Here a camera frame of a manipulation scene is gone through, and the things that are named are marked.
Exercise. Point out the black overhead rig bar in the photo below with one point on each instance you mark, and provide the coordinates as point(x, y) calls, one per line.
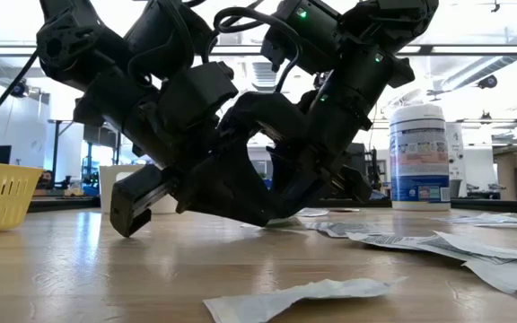
point(465, 49)

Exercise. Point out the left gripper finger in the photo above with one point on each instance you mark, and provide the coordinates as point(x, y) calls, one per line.
point(227, 188)

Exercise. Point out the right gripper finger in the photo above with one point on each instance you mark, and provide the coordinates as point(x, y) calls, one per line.
point(303, 188)

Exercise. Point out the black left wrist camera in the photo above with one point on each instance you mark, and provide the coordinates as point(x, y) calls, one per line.
point(195, 94)

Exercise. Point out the black background workstation frame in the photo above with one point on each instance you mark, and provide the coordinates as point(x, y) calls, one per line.
point(55, 148)

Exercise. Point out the narrow white bandage packet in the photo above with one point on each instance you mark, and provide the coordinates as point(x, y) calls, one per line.
point(505, 215)

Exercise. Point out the small crumpled white packet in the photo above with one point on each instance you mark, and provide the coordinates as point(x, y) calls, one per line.
point(263, 307)

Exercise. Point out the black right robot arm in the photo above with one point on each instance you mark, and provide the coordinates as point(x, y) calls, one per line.
point(366, 81)

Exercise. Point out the person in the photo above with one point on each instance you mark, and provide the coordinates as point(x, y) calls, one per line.
point(45, 179)

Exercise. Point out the yellow plastic basket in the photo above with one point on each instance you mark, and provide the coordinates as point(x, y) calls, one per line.
point(2, 197)

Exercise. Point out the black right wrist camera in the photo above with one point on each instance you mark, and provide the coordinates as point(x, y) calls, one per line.
point(312, 36)

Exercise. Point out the black ceiling spotlight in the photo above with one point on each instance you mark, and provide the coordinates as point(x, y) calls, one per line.
point(18, 89)
point(487, 81)

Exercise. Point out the grey ventilation duct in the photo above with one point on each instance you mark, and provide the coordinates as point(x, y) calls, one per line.
point(263, 76)

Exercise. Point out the white wipes canister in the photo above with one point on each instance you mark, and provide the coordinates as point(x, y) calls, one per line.
point(420, 157)

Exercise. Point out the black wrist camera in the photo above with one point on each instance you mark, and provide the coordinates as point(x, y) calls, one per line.
point(195, 94)
point(312, 36)

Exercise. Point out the white plastic bin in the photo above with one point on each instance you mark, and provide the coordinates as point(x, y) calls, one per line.
point(105, 193)

